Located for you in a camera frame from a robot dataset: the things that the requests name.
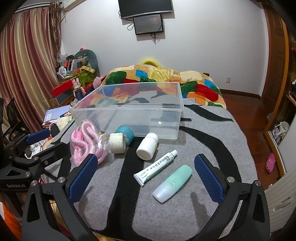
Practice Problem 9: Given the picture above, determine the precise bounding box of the black chair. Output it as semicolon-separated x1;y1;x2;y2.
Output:
0;97;30;149

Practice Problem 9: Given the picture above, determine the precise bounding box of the white bandage roll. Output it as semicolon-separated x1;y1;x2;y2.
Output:
109;133;127;154

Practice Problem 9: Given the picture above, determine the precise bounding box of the wooden door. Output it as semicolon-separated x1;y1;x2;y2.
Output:
261;5;290;102

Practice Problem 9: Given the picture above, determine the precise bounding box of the white bag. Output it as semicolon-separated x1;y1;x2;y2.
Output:
272;122;289;142

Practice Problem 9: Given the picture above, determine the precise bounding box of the grey and black rug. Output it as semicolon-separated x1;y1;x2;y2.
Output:
44;97;255;240

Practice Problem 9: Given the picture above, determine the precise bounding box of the white ointment tube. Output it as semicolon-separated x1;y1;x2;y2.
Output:
134;150;178;187

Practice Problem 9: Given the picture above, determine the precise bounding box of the striped pink curtain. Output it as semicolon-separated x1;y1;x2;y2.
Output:
0;6;63;135

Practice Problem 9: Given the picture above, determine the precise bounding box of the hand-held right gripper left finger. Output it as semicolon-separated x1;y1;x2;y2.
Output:
21;153;99;241

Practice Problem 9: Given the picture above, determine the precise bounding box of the white ribbed panel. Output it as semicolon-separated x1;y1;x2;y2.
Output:
265;176;296;232

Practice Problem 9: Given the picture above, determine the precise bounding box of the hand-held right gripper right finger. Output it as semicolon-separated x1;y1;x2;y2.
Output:
192;153;271;241

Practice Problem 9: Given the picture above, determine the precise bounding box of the pink rabbit toy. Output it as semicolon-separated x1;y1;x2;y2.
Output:
72;78;85;100

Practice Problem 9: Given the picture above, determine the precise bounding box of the yellow pillow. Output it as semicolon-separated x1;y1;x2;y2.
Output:
141;59;161;68

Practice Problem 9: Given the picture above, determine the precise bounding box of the pink knitted hat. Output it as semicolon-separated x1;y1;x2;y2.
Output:
93;74;109;90

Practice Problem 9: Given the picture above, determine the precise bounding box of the large black wall television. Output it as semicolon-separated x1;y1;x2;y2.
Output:
118;0;174;20

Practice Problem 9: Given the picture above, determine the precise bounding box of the pink rope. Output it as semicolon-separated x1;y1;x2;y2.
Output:
70;119;111;164

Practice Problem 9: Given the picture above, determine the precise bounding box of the green gift bag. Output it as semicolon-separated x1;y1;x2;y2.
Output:
76;66;96;84

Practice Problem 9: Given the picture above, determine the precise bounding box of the grey plush toy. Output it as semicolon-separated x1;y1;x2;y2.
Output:
74;49;100;75

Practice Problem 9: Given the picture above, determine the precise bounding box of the small black wall monitor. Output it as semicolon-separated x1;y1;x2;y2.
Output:
133;14;164;36

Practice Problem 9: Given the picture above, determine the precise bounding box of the teal tape roll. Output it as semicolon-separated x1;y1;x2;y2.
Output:
115;125;135;146

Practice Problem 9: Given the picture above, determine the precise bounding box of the colourful patterned blanket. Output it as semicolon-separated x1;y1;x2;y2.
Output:
102;65;227;110

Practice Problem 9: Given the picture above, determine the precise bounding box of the red box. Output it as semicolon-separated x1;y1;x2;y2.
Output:
51;80;73;98

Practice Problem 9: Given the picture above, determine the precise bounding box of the white pill bottle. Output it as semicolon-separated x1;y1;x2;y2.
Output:
136;132;159;160

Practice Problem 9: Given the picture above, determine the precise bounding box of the clear plastic storage box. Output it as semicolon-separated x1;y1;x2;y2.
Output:
70;82;184;140

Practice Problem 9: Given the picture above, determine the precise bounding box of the green spray bottle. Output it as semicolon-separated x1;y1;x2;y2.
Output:
152;164;193;204

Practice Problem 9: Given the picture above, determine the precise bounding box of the blue notebook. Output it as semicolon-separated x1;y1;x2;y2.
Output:
44;105;71;123

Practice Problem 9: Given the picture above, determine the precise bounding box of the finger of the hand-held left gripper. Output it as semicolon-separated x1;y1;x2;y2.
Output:
3;129;51;153
9;142;70;171

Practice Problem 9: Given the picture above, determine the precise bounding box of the pink slipper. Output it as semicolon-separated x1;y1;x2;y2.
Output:
265;153;277;174

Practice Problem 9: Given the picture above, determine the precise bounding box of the black monitor cable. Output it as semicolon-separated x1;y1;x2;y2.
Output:
150;32;163;44

